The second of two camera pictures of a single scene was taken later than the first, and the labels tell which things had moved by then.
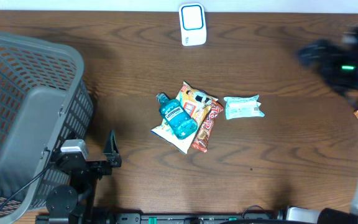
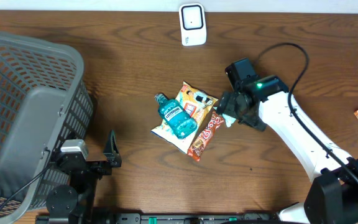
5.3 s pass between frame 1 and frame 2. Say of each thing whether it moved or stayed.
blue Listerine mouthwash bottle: stayed
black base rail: stayed
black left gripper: stayed
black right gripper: moved
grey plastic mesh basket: stayed
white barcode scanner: stayed
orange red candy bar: moved
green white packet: moved
